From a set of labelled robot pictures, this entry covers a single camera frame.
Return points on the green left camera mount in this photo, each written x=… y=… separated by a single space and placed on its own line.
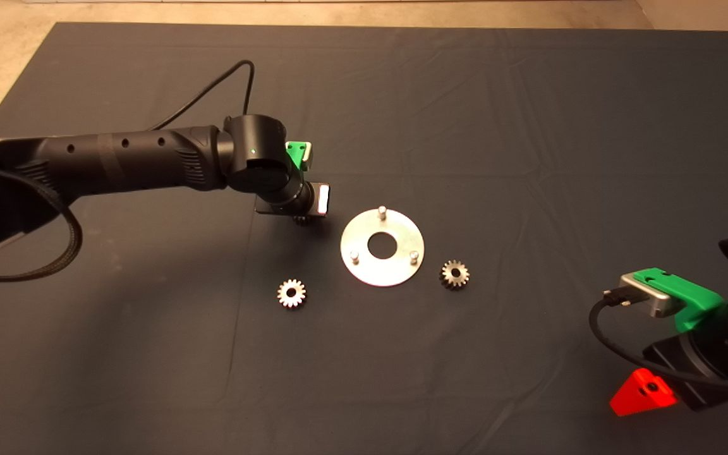
x=294 y=155

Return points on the silver right camera box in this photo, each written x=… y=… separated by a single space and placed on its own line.
x=642 y=297

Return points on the green right camera mount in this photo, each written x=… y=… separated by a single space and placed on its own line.
x=692 y=297

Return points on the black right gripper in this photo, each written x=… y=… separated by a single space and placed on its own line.
x=716 y=345

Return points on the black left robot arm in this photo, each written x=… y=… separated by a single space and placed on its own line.
x=124 y=164

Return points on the dark table cloth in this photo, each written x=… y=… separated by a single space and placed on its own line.
x=528 y=126

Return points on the small steel planetary gear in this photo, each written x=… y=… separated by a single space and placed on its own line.
x=455 y=274
x=291 y=294
x=301 y=220

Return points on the silver camera box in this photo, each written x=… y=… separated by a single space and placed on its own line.
x=308 y=155
x=642 y=297

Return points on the silver left camera box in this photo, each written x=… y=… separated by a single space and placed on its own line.
x=308 y=155

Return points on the round metal carrier plate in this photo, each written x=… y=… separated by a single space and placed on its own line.
x=395 y=265

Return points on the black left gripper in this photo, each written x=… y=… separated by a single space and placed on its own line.
x=301 y=201

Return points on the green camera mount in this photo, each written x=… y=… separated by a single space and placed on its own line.
x=692 y=297
x=294 y=155

